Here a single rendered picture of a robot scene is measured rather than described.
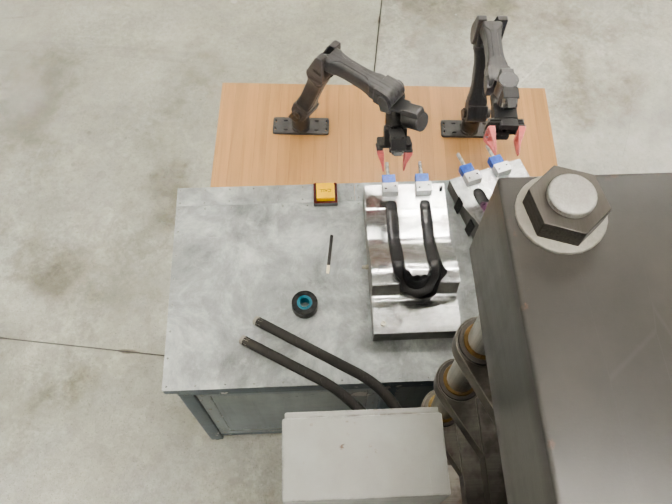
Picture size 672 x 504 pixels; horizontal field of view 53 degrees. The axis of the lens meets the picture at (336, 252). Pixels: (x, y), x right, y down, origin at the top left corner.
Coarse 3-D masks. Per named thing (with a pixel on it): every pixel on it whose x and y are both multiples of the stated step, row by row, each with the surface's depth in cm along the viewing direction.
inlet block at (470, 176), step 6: (462, 162) 225; (462, 168) 223; (468, 168) 223; (462, 174) 223; (468, 174) 220; (474, 174) 220; (480, 174) 220; (468, 180) 219; (474, 180) 219; (480, 180) 221
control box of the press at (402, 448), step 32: (288, 416) 125; (320, 416) 125; (352, 416) 125; (384, 416) 125; (416, 416) 125; (288, 448) 122; (320, 448) 122; (352, 448) 122; (384, 448) 122; (416, 448) 122; (288, 480) 119; (320, 480) 120; (352, 480) 120; (384, 480) 120; (416, 480) 120; (448, 480) 120
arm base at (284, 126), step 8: (280, 120) 239; (288, 120) 239; (312, 120) 239; (320, 120) 239; (328, 120) 239; (280, 128) 237; (288, 128) 237; (296, 128) 235; (304, 128) 235; (312, 128) 238; (320, 128) 238; (328, 128) 238
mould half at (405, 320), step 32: (384, 224) 211; (416, 224) 211; (448, 224) 211; (384, 256) 203; (416, 256) 202; (448, 256) 202; (384, 288) 198; (448, 288) 200; (384, 320) 199; (416, 320) 199; (448, 320) 199
